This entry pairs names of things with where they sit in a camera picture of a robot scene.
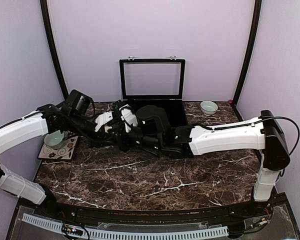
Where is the black left corner post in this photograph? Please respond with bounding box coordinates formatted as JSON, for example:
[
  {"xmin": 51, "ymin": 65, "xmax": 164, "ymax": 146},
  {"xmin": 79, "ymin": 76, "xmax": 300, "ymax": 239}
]
[{"xmin": 39, "ymin": 0, "xmax": 69, "ymax": 99}]

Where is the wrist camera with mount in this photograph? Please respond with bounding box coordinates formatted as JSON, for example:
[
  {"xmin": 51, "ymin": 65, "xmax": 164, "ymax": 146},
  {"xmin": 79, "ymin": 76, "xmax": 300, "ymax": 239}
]
[
  {"xmin": 94, "ymin": 100, "xmax": 124, "ymax": 133},
  {"xmin": 119, "ymin": 104, "xmax": 138, "ymax": 133}
]

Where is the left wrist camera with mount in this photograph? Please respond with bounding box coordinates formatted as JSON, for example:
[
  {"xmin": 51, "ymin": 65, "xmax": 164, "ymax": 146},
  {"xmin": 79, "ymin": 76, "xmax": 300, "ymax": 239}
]
[{"xmin": 94, "ymin": 100, "xmax": 124, "ymax": 133}]

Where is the pale green ceramic bowl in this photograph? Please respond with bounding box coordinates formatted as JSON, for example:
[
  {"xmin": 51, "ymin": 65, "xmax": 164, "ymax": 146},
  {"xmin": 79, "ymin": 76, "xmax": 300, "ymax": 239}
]
[{"xmin": 44, "ymin": 131, "xmax": 65, "ymax": 148}]

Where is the black right corner post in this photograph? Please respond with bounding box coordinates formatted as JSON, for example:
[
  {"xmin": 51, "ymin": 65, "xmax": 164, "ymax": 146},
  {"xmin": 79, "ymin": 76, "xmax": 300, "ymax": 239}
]
[{"xmin": 232, "ymin": 0, "xmax": 262, "ymax": 107}]

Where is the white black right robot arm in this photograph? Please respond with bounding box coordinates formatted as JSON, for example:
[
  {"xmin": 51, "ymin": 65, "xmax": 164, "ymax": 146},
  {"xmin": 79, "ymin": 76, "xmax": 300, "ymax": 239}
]
[{"xmin": 119, "ymin": 105, "xmax": 291, "ymax": 217}]

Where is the white slotted cable duct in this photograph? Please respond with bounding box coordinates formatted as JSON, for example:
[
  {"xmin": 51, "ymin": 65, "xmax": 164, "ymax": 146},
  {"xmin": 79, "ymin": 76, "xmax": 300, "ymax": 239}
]
[{"xmin": 21, "ymin": 213, "xmax": 229, "ymax": 240}]

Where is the small green circuit board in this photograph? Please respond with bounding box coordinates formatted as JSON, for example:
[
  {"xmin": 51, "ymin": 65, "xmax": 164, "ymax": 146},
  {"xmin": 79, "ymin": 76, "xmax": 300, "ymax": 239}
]
[{"xmin": 61, "ymin": 224, "xmax": 83, "ymax": 236}]

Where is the black front rail frame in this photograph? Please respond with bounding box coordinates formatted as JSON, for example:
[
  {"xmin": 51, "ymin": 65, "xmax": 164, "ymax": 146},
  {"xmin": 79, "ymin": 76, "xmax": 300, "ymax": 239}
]
[{"xmin": 6, "ymin": 193, "xmax": 300, "ymax": 240}]

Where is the floral square ceramic plate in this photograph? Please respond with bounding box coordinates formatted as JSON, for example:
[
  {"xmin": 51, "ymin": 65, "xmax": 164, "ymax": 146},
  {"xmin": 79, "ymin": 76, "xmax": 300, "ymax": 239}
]
[{"xmin": 38, "ymin": 136, "xmax": 79, "ymax": 160}]

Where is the glass-panel black box lid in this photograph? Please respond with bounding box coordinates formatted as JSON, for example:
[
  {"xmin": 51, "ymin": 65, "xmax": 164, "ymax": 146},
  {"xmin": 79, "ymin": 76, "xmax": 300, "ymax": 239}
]
[{"xmin": 119, "ymin": 57, "xmax": 186, "ymax": 100}]

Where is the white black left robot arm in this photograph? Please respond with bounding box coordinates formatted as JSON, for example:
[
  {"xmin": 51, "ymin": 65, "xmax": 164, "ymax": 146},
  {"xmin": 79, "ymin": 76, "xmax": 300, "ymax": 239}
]
[{"xmin": 0, "ymin": 90, "xmax": 114, "ymax": 218}]

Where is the black corner post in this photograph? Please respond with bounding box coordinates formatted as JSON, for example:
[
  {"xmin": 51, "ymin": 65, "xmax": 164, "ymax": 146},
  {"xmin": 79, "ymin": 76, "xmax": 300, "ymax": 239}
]
[
  {"xmin": 39, "ymin": 0, "xmax": 69, "ymax": 99},
  {"xmin": 232, "ymin": 0, "xmax": 262, "ymax": 107}
]

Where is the black compartment storage box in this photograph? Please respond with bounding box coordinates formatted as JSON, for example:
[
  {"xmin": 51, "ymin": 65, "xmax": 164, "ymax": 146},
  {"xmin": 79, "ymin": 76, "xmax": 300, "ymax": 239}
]
[{"xmin": 123, "ymin": 99, "xmax": 188, "ymax": 128}]

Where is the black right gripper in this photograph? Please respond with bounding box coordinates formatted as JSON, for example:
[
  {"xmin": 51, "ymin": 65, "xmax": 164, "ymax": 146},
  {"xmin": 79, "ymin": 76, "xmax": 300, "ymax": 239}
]
[{"xmin": 108, "ymin": 122, "xmax": 163, "ymax": 153}]

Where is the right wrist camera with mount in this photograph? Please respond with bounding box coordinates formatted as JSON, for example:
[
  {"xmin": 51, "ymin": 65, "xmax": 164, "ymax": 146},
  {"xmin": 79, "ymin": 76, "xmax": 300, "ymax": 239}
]
[{"xmin": 119, "ymin": 104, "xmax": 138, "ymax": 133}]

